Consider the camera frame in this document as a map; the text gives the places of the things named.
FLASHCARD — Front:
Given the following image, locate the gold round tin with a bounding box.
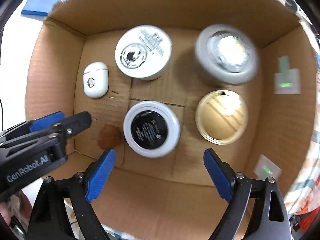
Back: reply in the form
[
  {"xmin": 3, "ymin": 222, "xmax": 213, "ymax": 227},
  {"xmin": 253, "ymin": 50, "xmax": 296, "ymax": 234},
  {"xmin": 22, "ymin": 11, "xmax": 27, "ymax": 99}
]
[{"xmin": 195, "ymin": 90, "xmax": 249, "ymax": 145}]

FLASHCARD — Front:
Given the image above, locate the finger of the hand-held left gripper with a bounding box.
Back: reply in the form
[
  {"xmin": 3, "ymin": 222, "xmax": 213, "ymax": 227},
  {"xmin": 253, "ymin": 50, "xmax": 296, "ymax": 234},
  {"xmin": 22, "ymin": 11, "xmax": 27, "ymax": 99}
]
[
  {"xmin": 0, "ymin": 111, "xmax": 92, "ymax": 155},
  {"xmin": 0, "ymin": 112, "xmax": 66, "ymax": 143}
]

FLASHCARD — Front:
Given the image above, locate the brown walnut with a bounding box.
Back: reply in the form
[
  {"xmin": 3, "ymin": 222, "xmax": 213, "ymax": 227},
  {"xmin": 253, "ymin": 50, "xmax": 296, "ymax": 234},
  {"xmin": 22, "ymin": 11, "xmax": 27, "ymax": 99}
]
[{"xmin": 98, "ymin": 125, "xmax": 120, "ymax": 151}]

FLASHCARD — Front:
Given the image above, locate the plaid blanket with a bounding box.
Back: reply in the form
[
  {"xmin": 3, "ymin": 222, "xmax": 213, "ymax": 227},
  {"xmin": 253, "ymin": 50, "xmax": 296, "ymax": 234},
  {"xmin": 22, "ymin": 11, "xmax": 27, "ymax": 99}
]
[{"xmin": 64, "ymin": 127, "xmax": 320, "ymax": 240}]

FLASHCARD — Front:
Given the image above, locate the white jar with black logo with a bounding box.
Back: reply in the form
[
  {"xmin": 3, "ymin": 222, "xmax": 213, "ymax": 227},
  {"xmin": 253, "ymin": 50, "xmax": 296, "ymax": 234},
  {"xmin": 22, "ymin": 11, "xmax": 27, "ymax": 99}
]
[{"xmin": 114, "ymin": 25, "xmax": 173, "ymax": 81}]

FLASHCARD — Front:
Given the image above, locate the cardboard box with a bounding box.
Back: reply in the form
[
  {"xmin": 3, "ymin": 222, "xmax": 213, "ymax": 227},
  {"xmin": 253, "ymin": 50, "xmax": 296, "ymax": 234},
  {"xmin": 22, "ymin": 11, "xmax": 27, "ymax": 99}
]
[{"xmin": 25, "ymin": 0, "xmax": 316, "ymax": 233}]

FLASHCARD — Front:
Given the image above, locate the white jar with black lid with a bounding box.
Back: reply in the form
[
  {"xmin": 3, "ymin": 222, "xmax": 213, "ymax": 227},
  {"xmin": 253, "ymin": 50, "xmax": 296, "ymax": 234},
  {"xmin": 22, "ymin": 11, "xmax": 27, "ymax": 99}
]
[{"xmin": 123, "ymin": 100, "xmax": 181, "ymax": 158}]

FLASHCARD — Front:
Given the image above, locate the white earbud case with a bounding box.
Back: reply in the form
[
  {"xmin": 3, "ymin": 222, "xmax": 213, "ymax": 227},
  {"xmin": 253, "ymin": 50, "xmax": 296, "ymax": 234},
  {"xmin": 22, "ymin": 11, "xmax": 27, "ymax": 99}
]
[{"xmin": 83, "ymin": 62, "xmax": 109, "ymax": 98}]

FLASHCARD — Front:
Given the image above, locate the grey round tin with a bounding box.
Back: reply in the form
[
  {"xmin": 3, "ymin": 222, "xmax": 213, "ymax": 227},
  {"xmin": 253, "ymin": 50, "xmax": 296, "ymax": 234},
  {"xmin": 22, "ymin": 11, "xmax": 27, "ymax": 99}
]
[{"xmin": 195, "ymin": 24, "xmax": 259, "ymax": 85}]

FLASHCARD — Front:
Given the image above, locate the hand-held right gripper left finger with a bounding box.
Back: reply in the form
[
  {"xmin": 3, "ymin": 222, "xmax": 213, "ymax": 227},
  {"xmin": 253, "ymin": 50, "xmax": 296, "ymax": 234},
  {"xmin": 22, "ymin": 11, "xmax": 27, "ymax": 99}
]
[{"xmin": 26, "ymin": 149, "xmax": 116, "ymax": 240}]

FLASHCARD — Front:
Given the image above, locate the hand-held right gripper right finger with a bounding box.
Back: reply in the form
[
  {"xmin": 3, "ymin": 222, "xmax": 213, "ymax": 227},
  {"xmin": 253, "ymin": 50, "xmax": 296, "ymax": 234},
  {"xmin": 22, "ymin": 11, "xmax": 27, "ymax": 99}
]
[{"xmin": 204, "ymin": 149, "xmax": 292, "ymax": 240}]

